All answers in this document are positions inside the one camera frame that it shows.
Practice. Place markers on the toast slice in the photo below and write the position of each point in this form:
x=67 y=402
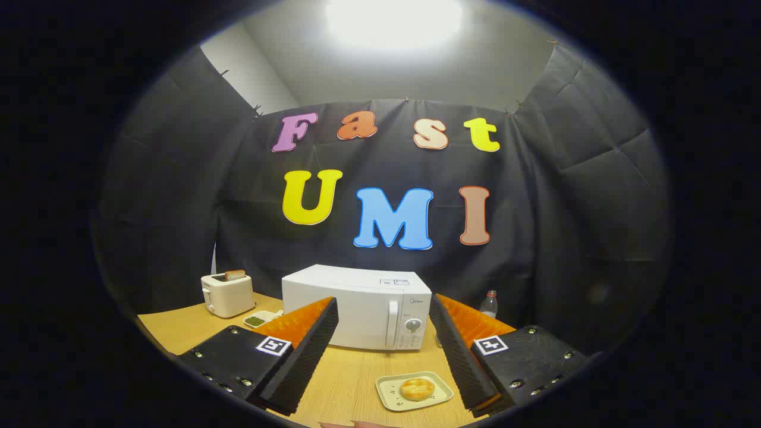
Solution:
x=235 y=275

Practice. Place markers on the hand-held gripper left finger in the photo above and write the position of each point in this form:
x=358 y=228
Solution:
x=309 y=356

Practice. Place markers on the red label plastic bottle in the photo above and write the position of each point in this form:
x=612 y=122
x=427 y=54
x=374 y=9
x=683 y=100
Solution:
x=489 y=306

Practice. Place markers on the cream toaster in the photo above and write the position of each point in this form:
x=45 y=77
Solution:
x=229 y=297

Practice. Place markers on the golden bread bun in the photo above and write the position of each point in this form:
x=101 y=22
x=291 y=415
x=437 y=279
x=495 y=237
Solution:
x=417 y=389

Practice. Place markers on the divided white bean dish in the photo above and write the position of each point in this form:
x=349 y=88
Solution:
x=257 y=321

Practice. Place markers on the white microwave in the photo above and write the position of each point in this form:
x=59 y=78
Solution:
x=357 y=297

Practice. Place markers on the cream square plate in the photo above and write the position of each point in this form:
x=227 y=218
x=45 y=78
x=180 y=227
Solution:
x=386 y=395

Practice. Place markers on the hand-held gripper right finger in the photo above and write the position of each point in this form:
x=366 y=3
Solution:
x=458 y=356

